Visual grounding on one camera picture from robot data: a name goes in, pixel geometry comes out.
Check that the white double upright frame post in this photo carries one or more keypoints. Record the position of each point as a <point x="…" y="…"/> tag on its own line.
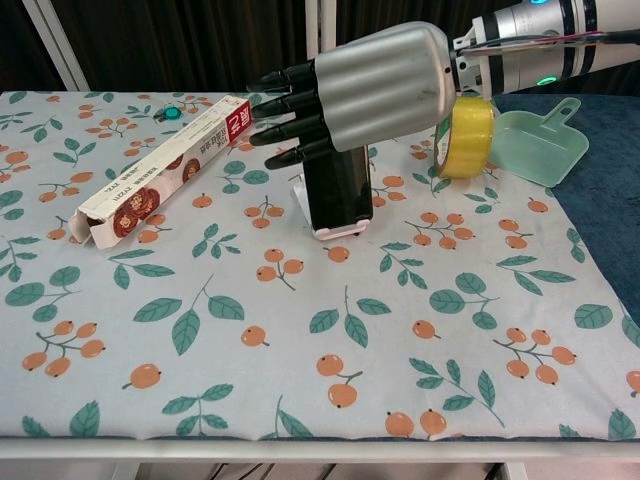
<point x="320" y="25"/>

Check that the black smartphone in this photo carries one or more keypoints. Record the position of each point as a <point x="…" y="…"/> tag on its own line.
<point x="340" y="190"/>

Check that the white slanted frame post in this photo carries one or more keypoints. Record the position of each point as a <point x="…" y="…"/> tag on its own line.
<point x="52" y="45"/>

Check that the right black-and-white robot hand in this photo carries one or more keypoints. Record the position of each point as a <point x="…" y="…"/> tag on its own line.
<point x="385" y="85"/>

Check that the long white-and-red cardboard box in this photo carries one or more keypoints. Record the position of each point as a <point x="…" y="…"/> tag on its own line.
<point x="160" y="172"/>

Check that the small green bottle cap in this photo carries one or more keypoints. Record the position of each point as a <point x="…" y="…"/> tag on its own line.
<point x="171" y="113"/>

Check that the floral fruit-print tablecloth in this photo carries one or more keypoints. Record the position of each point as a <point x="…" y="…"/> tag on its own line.
<point x="250" y="325"/>

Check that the white phone stand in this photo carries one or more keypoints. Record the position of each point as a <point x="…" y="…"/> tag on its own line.
<point x="337" y="233"/>

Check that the dark blue table mat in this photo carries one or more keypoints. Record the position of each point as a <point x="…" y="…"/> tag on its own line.
<point x="605" y="210"/>

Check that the yellow tape roll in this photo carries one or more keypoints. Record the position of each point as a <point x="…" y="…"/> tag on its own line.
<point x="467" y="137"/>

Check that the mint green plastic scoop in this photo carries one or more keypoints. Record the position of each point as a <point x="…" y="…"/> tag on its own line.
<point x="535" y="147"/>

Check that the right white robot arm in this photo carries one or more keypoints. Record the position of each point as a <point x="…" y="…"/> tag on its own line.
<point x="540" y="45"/>

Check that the dark pleated curtain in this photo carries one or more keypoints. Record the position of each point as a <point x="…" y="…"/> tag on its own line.
<point x="400" y="12"/>
<point x="190" y="45"/>
<point x="22" y="45"/>

